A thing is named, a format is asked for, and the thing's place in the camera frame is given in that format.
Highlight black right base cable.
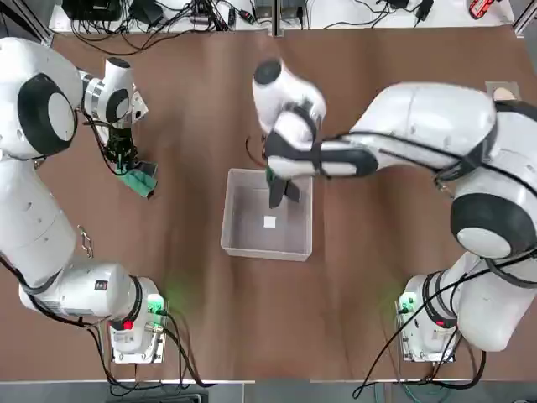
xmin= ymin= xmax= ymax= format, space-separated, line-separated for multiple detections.
xmin=352 ymin=268 xmax=490 ymax=399

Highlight black power adapter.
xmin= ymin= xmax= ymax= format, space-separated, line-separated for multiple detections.
xmin=414 ymin=0 xmax=435 ymax=23

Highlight square wire gauze mat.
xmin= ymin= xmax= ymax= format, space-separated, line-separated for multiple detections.
xmin=484 ymin=80 xmax=522 ymax=102

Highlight flat black dock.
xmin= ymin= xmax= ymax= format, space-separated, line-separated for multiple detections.
xmin=127 ymin=0 xmax=166 ymax=27

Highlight white translucent plastic box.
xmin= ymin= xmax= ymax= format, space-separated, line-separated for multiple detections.
xmin=220 ymin=168 xmax=314 ymax=263

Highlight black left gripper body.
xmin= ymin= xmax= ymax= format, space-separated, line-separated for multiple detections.
xmin=104 ymin=125 xmax=139 ymax=160

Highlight green network cable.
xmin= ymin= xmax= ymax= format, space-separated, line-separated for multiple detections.
xmin=368 ymin=375 xmax=463 ymax=403

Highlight grey and green cloth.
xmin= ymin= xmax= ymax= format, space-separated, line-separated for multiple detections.
xmin=265 ymin=166 xmax=302 ymax=211

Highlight metal crucible tongs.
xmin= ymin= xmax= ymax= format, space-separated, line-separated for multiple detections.
xmin=76 ymin=224 xmax=96 ymax=259

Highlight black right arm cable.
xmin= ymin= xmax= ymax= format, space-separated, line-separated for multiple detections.
xmin=244 ymin=133 xmax=270 ymax=170

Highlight black base cable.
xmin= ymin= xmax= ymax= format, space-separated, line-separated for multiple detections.
xmin=83 ymin=310 xmax=217 ymax=390
xmin=352 ymin=268 xmax=490 ymax=399

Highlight black left base cable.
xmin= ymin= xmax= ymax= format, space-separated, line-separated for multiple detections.
xmin=83 ymin=310 xmax=217 ymax=390

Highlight aluminium frame post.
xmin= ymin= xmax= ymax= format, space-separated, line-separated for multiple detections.
xmin=272 ymin=0 xmax=287 ymax=39

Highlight aluminium frame rail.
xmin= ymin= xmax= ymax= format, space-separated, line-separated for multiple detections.
xmin=510 ymin=0 xmax=537 ymax=39

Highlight red and black tool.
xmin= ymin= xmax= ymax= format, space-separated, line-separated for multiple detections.
xmin=468 ymin=0 xmax=497 ymax=20

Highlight black electronics box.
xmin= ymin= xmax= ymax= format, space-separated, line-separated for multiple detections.
xmin=61 ymin=0 xmax=123 ymax=22

